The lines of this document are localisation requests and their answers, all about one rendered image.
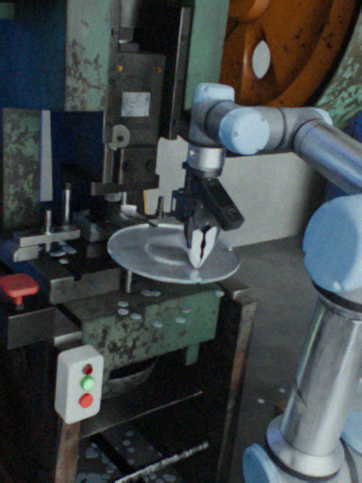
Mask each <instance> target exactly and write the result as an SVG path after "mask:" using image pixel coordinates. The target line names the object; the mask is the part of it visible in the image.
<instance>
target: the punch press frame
mask: <svg viewBox="0 0 362 483"><path fill-rule="evenodd" d="M229 2H230V0H159V1H156V2H155V3H163V5H171V6H179V7H186V8H191V15H190V16H189V35H188V45H187V54H186V64H185V74H184V84H183V93H182V103H181V111H191V108H193V106H192V105H191V103H193V101H194V94H195V88H196V86H197V85H199V84H201V83H212V84H220V76H221V67H222V52H223V44H224V35H225V27H226V26H227V18H228V10H229ZM111 11H112V0H20V1H18V2H17V3H14V20H3V19H0V232H8V231H15V230H18V231H25V229H30V228H39V227H43V225H44V214H45V209H46V208H50V209H51V210H52V222H53V225H54V226H55V225H59V224H61V204H62V189H61V188H60V178H59V177H58V170H59V164H61V163H75V153H76V132H77V131H75V129H73V128H69V127H68V126H66V125H64V124H63V122H64V113H63V111H107V91H108V76H109V60H110V43H111V26H112V21H111ZM42 110H50V130H51V157H52V201H41V202H40V191H41V121H42V118H41V111H42ZM99 197H100V195H86V194H85V193H84V192H82V191H81V190H80V189H77V188H74V189H73V190H72V203H71V222H72V221H73V212H78V211H80V210H82V209H85V208H86V209H90V210H94V209H98V210H100V211H103V208H118V207H119V201H120V200H118V201H108V200H107V201H105V200H103V199H101V198H99ZM147 290H148V291H158V292H160V294H159V295H157V296H155V295H150V296H148V295H144V294H142V293H140V292H141V291H134V292H123V291H122V290H119V291H110V292H106V293H100V294H96V295H93V296H92V297H86V298H82V299H76V300H72V301H68V302H62V303H57V304H53V306H54V307H55V308H57V309H58V310H60V311H61V312H62V313H63V314H64V315H65V316H66V317H67V318H69V319H70V321H71V322H72V323H73V324H74V325H75V326H77V327H78V328H79V329H80V330H82V332H81V338H80V340H79V341H80V342H81V343H82V344H84V345H87V344H89V345H91V346H92V348H93V349H94V350H95V351H97V352H98V353H99V354H100V355H102V356H103V358H104V365H103V379H102V388H101V393H100V394H104V393H107V391H108V381H109V370H114V369H117V368H120V367H124V366H127V365H130V364H134V363H135V362H138V361H141V360H145V359H148V358H153V357H157V356H160V355H163V354H168V352H171V351H173V350H177V349H181V348H182V349H181V358H180V360H181V362H183V363H184V364H185V366H188V364H191V363H194V362H196V361H197V358H198V351H199V344H200V343H201V342H204V341H206V340H211V339H214V338H215V333H216V325H217V319H218V312H219V305H220V298H221V297H220V296H218V295H216V294H215V292H216V291H222V287H220V286H219V285H217V283H216V282H214V281H213V282H206V283H200V282H197V283H175V282H168V281H163V280H160V281H159V282H158V287H155V288H152V289H147ZM119 302H126V303H127V304H128V305H127V306H125V307H122V306H119ZM185 307H188V308H189V311H188V312H184V311H182V310H181V308H185ZM120 308H124V309H127V310H128V313H127V314H125V315H122V314H120V313H119V309H120ZM131 314H138V315H140V316H141V318H140V319H134V318H131V317H130V315H131ZM179 317H180V318H185V319H186V321H185V322H184V323H180V322H177V321H176V320H175V319H176V318H179ZM153 321H160V322H161V323H162V326H157V325H153ZM207 447H208V443H207V441H206V439H202V440H201V441H199V442H196V443H195V444H191V445H189V446H187V447H184V448H182V450H180V451H176V452H174V453H171V454H169V455H167V456H164V458H160V459H158V460H155V461H152V462H150V463H147V465H144V466H142V467H139V468H138V469H136V470H132V472H130V473H127V474H125V475H120V476H118V478H114V479H112V480H110V481H108V482H106V483H131V482H134V481H137V480H139V479H141V478H142V477H144V476H146V475H150V474H152V473H155V472H156V471H158V470H160V469H163V468H165V467H167V466H170V464H173V463H175V462H177V461H180V460H182V459H184V458H187V457H188V456H190V455H194V454H196V453H198V452H201V451H204V450H206V448H207Z"/></svg>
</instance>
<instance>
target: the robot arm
mask: <svg viewBox="0 0 362 483"><path fill-rule="evenodd" d="M234 96H235V91H234V89H233V88H231V87H229V86H226V85H221V84H212V83H201V84H199V85H197V86H196V88H195V94H194V101H193V103H191V105H192V106H193V108H191V118H190V127H189V145H188V154H187V162H185V161H184V162H182V168H183V169H185V170H186V173H185V182H184V187H181V188H179V190H178V191H172V200H171V209H170V214H171V215H172V216H174V217H175V219H178V220H179V222H181V223H182V222H185V223H184V234H182V235H180V236H179V239H178V241H179V244H180V245H181V246H182V247H183V248H184V249H185V250H186V251H187V252H188V256H189V261H190V263H191V264H192V266H193V267H199V266H200V265H201V264H202V262H203V261H204V260H205V258H206V257H207V255H208V254H209V251H211V249H212V247H213V245H215V243H216V241H217V239H218V238H219V234H220V232H221V229H222V231H229V230H234V229H238V228H240V226H241V225H243V224H244V222H245V218H244V216H243V215H242V213H241V212H239V210H238V208H237V207H236V204H235V203H234V201H233V200H232V198H231V197H230V195H229V194H228V192H227V191H226V189H225V188H224V187H223V185H222V183H221V182H220V180H219V179H218V178H213V177H220V176H222V167H223V165H225V158H226V151H227V149H228V150H230V151H232V152H234V153H237V154H242V155H253V154H255V153H257V152H259V150H260V149H287V150H290V151H291V152H293V153H294V154H296V156H297V157H298V158H300V159H302V160H303V161H305V162H306V163H307V164H309V165H310V166H311V167H312V168H315V169H316V171H317V172H319V173H320V174H321V175H323V176H324V177H325V178H328V179H329V180H330V181H332V182H333V183H334V184H336V186H338V187H339V188H341V189H342V190H343V191H344V192H346V193H348V194H349V195H350V196H340V197H338V198H336V199H333V200H331V201H329V202H326V203H325V204H323V205H322V206H321V207H320V208H319V210H317V211H316V212H315V213H314V215H313V216H312V218H311V219H310V221H309V224H308V227H307V228H306V229H305V232H304V240H303V251H305V257H304V266H305V269H306V270H307V271H308V273H309V275H310V277H311V284H312V287H313V288H314V290H315V291H317V294H318V295H319V297H318V300H317V303H316V306H315V307H314V308H315V309H313V313H312V316H311V320H310V323H309V326H308V329H307V333H306V336H305V339H304V345H303V349H302V352H301V355H300V358H299V361H298V365H297V369H296V372H295V375H293V376H294V378H292V381H291V385H290V389H289V392H288V397H287V402H286V404H285V408H284V411H283V414H282V415H279V416H277V417H276V419H273V420H272V421H271V422H270V424H269V426H268V430H267V433H266V437H265V440H264V441H263V442H262V443H259V444H257V443H254V444H253V445H251V447H248V448H246V450H245V451H244V453H243V459H242V469H243V476H244V482H246V483H362V412H360V410H350V408H351V405H352V402H353V400H354V395H355V392H356V389H357V387H358V383H359V380H360V378H361V375H362V144H361V143H359V142H357V141H356V140H355V139H354V138H352V137H351V136H348V135H346V134H345V133H343V132H342V131H340V130H338V129H336V128H335V127H333V123H332V119H330V117H329V113H328V112H326V111H325V110H323V109H320V108H312V107H302V108H289V107H283V108H266V107H244V106H240V105H237V104H234V103H235V98H234ZM173 199H175V207H174V210H173ZM198 228H199V229H200V230H198Z"/></svg>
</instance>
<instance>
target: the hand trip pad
mask: <svg viewBox="0 0 362 483"><path fill-rule="evenodd" d="M0 289H1V290H2V291H3V292H5V293H6V294H7V295H8V296H11V297H13V304H22V296H23V295H29V294H33V293H36V292H38V289H39V285H38V283H37V282H36V281H35V280H34V279H31V278H30V277H29V275H28V274H24V273H19V274H14V275H8V276H2V277H0Z"/></svg>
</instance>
